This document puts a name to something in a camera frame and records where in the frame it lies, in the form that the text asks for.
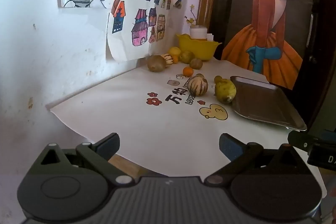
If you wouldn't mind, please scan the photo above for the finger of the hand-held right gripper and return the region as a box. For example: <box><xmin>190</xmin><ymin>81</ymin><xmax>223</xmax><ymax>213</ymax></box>
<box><xmin>287</xmin><ymin>130</ymin><xmax>319</xmax><ymax>155</ymax></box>

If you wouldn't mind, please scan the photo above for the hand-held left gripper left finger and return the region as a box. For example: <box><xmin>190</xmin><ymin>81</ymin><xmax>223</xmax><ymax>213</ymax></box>
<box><xmin>31</xmin><ymin>133</ymin><xmax>134</xmax><ymax>186</ymax></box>

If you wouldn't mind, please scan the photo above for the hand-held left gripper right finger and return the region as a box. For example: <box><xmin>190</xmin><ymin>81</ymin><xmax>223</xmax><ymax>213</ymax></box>
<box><xmin>204</xmin><ymin>133</ymin><xmax>306</xmax><ymax>186</ymax></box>

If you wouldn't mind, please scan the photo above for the metal tray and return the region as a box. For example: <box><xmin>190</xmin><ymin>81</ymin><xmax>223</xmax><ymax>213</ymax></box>
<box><xmin>230</xmin><ymin>76</ymin><xmax>307</xmax><ymax>132</ymax></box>

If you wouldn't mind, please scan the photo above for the large striped pepino melon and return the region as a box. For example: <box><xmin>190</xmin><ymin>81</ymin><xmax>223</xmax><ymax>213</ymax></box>
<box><xmin>187</xmin><ymin>76</ymin><xmax>209</xmax><ymax>96</ymax></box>

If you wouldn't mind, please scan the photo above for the large brown passion fruit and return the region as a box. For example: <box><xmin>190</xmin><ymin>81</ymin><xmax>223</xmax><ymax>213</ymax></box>
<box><xmin>147</xmin><ymin>55</ymin><xmax>167</xmax><ymax>73</ymax></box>

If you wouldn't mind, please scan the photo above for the round green passion fruit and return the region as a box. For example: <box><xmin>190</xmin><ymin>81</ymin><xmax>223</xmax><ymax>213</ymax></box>
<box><xmin>179</xmin><ymin>50</ymin><xmax>195</xmax><ymax>64</ymax></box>

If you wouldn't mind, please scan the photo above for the white printed table mat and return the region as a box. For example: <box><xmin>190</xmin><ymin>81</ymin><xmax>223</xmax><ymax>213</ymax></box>
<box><xmin>46</xmin><ymin>56</ymin><xmax>327</xmax><ymax>199</ymax></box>

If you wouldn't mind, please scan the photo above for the coloured houses drawing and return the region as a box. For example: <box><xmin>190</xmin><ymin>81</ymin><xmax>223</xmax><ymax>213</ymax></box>
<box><xmin>105</xmin><ymin>0</ymin><xmax>179</xmax><ymax>62</ymax></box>

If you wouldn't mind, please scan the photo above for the yellow plastic bowl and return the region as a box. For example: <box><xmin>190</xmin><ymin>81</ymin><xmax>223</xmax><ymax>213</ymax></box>
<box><xmin>176</xmin><ymin>34</ymin><xmax>222</xmax><ymax>62</ymax></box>

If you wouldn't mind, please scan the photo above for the yellow lemon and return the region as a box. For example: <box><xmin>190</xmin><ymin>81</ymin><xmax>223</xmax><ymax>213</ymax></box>
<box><xmin>168</xmin><ymin>47</ymin><xmax>182</xmax><ymax>59</ymax></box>

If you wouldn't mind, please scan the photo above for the white cup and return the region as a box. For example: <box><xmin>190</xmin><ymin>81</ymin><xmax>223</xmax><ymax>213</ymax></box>
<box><xmin>189</xmin><ymin>25</ymin><xmax>207</xmax><ymax>39</ymax></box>

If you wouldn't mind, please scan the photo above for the yellow flower sprig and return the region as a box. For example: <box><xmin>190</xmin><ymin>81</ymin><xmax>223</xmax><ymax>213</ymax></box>
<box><xmin>184</xmin><ymin>4</ymin><xmax>197</xmax><ymax>28</ymax></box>

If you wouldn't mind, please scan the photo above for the wall poster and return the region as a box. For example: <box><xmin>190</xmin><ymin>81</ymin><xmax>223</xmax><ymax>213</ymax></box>
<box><xmin>220</xmin><ymin>0</ymin><xmax>315</xmax><ymax>90</ymax></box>

